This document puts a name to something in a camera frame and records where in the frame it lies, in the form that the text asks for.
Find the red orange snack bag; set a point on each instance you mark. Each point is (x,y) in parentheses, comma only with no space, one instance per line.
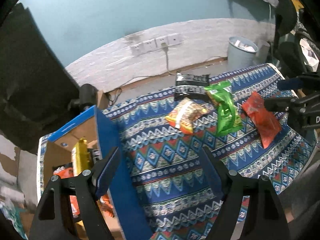
(265,122)

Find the blue cardboard box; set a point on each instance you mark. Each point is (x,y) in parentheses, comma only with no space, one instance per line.
(109,174)

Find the orange beige snack bag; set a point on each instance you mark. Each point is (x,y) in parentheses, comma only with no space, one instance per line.
(184,114)

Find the dark cabinet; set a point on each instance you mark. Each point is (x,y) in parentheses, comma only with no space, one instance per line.
(36,91)

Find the black cylindrical device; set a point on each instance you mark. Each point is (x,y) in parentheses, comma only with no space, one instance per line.
(87,98)

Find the gold foil snack bag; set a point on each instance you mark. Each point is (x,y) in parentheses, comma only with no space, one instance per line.
(81,157)

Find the black printed snack bag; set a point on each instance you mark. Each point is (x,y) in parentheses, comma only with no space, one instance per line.
(191,86)

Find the blue patterned tablecloth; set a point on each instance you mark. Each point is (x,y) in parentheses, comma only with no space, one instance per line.
(159,190)

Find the white wall socket strip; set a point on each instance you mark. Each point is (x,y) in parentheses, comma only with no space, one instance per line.
(156,44)

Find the grey waste bin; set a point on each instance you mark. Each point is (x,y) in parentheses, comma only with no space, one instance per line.
(240,53)

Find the green snack bag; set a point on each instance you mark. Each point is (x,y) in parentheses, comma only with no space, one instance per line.
(228,118)

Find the black office chair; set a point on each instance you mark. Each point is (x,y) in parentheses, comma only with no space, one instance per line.
(296,40)

